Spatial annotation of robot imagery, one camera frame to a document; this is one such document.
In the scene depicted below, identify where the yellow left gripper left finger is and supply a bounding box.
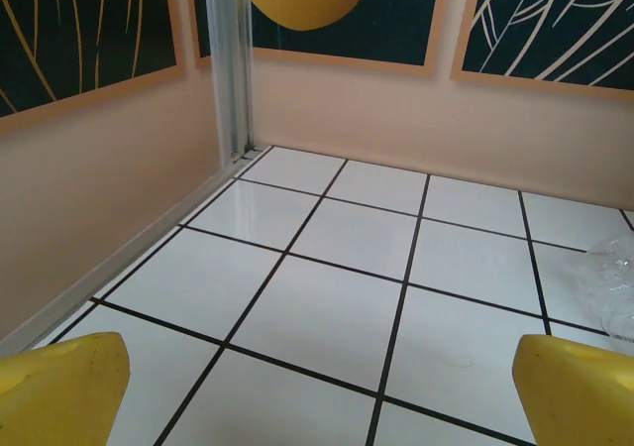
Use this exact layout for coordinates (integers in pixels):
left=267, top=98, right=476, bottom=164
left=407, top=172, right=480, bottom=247
left=0, top=331, right=132, bottom=446

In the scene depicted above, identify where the aluminium side rail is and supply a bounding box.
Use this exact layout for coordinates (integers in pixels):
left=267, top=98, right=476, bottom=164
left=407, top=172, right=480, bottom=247
left=0, top=144, right=273, bottom=358

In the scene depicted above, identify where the aluminium corner post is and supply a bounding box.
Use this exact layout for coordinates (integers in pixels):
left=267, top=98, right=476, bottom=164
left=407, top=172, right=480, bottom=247
left=203, top=0, right=260, bottom=164

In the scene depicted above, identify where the clear bottle red white label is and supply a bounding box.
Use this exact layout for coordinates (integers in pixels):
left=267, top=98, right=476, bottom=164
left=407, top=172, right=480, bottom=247
left=577, top=235, right=634, bottom=341

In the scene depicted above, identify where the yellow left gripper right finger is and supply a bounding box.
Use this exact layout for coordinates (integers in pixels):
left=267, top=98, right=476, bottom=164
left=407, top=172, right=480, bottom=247
left=513, top=334, right=634, bottom=446

